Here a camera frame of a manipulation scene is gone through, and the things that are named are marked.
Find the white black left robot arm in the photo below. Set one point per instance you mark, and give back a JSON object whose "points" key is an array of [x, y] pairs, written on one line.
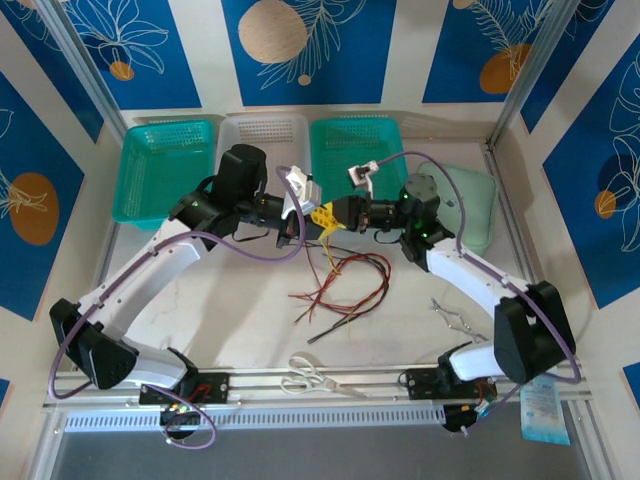
{"points": [[150, 280]]}

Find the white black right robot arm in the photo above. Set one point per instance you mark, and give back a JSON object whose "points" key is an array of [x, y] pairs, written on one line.
{"points": [[475, 280]]}

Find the white perforated plastic basket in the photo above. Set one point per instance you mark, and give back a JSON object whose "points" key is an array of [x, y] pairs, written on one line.
{"points": [[260, 132]]}

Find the teal perforated plastic basket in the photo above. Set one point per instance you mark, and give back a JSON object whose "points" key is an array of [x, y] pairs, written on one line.
{"points": [[350, 145], [160, 175]]}

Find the blue white printed packet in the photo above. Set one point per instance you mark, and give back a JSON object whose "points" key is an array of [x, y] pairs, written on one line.
{"points": [[542, 415]]}

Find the aluminium mounting rail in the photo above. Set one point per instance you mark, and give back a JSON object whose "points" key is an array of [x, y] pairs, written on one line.
{"points": [[380, 375]]}

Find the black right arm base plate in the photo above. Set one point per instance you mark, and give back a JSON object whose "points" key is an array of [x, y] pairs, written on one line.
{"points": [[420, 385]]}

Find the aluminium frame post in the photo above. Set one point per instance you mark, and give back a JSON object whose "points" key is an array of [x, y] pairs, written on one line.
{"points": [[536, 65], [80, 65]]}

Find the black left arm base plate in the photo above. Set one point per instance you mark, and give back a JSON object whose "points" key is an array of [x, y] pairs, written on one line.
{"points": [[215, 387]]}

